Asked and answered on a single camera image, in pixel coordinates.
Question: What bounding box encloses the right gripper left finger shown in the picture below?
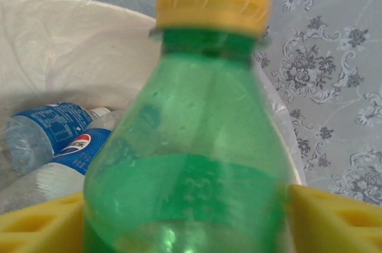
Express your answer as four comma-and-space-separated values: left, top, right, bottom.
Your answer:
0, 190, 87, 253

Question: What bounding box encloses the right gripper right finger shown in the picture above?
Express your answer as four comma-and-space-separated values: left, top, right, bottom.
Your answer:
285, 183, 382, 253

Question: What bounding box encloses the large clear bottle purple label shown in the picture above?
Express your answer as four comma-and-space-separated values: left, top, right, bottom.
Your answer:
0, 162, 87, 215

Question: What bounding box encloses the Pepsi bottle blue label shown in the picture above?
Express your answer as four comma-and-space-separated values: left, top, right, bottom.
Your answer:
55, 127, 113, 176

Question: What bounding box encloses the white-capped blue-label clear bottle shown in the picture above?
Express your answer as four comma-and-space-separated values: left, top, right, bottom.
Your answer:
5, 102, 111, 174

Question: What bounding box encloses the small green yellow-capped bottle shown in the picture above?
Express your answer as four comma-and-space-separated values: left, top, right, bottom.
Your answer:
82, 0, 296, 253

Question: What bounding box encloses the cream round waste bin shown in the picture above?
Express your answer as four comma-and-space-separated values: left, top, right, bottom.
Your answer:
0, 0, 308, 217

